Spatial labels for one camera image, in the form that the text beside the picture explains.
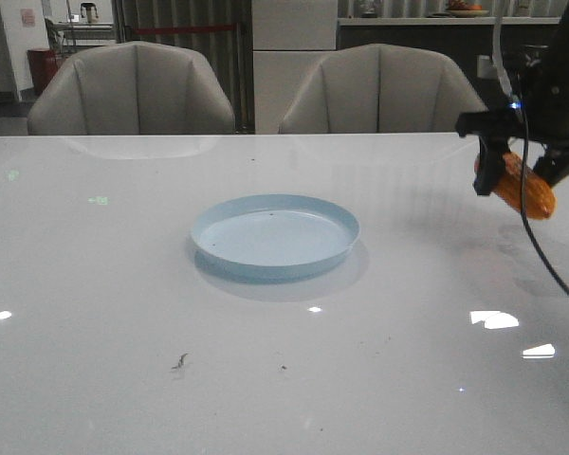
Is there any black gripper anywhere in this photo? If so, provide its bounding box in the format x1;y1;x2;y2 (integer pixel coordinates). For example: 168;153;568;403
455;46;569;196

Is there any orange toy corn cob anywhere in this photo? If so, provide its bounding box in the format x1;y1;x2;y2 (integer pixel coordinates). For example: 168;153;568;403
474;152;557;220

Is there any light blue round plate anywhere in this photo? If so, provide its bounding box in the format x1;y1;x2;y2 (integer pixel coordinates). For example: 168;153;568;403
191;194;360;282

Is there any dark grey sideboard cabinet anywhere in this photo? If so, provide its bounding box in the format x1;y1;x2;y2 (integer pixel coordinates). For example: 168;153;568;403
337;17;560;108

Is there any beige armchair right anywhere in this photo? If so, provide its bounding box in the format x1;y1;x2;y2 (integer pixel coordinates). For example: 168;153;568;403
279;44;486;134

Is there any beige armchair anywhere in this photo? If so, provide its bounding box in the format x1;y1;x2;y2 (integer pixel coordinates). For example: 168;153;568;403
279;44;486;134
28;41;235;136

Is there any fruit bowl on sideboard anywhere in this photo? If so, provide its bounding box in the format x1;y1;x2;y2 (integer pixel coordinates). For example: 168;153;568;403
446;0;489;18

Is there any glass ornament on sideboard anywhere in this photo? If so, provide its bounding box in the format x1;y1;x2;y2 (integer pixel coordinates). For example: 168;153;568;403
356;0;377;18

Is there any white refrigerator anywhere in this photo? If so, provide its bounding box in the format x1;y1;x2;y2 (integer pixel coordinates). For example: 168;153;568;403
251;0;338;135

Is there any red barrier belt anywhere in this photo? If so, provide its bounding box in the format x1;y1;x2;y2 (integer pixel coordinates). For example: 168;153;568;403
131;23;239;36

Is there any beige armchair left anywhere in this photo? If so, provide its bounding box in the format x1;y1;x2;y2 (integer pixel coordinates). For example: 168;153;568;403
28;41;235;136

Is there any black robot on distant table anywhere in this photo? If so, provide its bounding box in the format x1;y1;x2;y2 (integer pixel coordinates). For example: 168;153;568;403
80;2;99;24

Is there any distant white work table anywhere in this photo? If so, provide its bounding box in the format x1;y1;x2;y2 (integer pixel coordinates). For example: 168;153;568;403
45;18;116;53

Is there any red trash bin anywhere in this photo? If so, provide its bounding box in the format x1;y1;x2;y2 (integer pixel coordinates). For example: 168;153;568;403
28;48;58;95

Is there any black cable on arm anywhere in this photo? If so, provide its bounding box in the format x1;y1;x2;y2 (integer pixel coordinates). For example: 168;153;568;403
516;94;569;317

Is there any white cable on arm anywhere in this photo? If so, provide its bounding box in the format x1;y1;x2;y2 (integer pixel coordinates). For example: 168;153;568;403
491;0;516;103

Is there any pink notice on wall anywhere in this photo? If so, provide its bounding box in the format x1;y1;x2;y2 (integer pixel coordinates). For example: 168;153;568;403
20;9;35;27

